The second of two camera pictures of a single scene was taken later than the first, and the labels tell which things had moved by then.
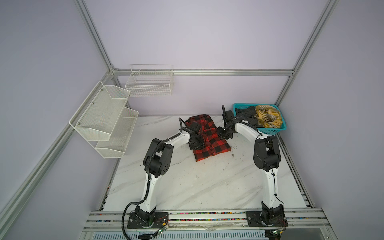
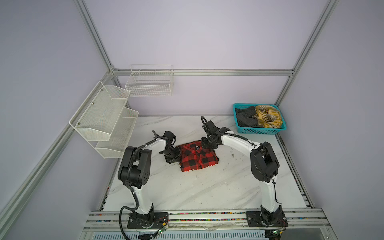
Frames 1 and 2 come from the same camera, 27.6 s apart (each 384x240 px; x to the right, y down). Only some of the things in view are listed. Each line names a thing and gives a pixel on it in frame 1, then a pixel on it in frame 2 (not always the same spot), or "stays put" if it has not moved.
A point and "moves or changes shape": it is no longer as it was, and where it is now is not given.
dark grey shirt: (248, 113) stays put
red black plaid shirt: (213, 143) moves or changes shape
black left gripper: (201, 144) to (175, 158)
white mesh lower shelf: (115, 147) stays put
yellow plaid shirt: (268, 117) stays put
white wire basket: (150, 80) stays put
